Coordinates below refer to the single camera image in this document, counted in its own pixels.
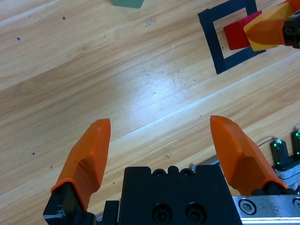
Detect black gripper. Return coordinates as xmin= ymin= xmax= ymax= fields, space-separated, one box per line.
xmin=245 ymin=0 xmax=300 ymax=50

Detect yellow wooden cube block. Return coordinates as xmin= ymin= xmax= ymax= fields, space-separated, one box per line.
xmin=243 ymin=2 xmax=295 ymax=52

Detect thin black wire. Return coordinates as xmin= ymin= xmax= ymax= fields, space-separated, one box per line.
xmin=257 ymin=137 xmax=281 ymax=149

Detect black circuit board green LEDs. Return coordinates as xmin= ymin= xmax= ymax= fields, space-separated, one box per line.
xmin=269 ymin=128 xmax=300 ymax=170

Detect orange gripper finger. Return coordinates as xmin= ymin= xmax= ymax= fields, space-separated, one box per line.
xmin=43 ymin=119 xmax=111 ymax=225
xmin=210 ymin=115 xmax=296 ymax=195

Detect red wooden cube block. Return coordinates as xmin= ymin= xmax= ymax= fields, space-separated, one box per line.
xmin=223 ymin=10 xmax=263 ymax=51

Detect black tape square outline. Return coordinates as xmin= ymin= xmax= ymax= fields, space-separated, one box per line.
xmin=197 ymin=0 xmax=267 ymax=75

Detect grey rectangular box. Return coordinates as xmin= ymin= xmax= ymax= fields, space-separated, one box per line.
xmin=275 ymin=161 xmax=300 ymax=188

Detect green wooden cube block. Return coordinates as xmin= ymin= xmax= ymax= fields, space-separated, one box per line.
xmin=111 ymin=0 xmax=144 ymax=9

